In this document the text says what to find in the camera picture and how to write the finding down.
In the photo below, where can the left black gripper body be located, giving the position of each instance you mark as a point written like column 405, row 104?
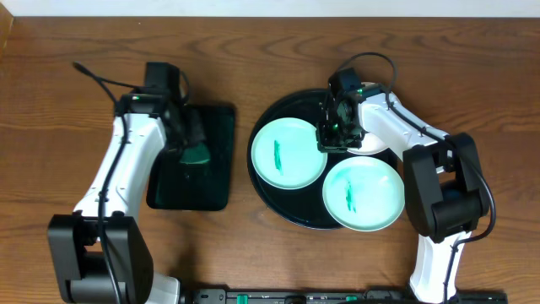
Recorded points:
column 192, row 132

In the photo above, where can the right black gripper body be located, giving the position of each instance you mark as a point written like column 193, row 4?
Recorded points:
column 337, row 136

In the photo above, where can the green scrubbing sponge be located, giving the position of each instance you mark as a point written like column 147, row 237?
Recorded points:
column 196, row 155

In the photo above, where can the white plate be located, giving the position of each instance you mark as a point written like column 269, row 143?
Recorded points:
column 367, row 143

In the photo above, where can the mint green stained plate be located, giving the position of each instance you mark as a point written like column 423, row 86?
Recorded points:
column 284, row 154

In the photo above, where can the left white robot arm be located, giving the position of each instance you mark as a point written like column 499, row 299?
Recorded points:
column 98, row 252

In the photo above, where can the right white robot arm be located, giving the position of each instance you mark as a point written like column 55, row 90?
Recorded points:
column 445, row 193

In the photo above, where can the black rectangular tray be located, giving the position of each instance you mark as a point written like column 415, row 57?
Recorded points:
column 206, row 187

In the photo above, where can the black round tray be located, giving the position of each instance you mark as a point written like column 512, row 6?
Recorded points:
column 302, row 206

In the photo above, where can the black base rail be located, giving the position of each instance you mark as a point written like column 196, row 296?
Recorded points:
column 222, row 296

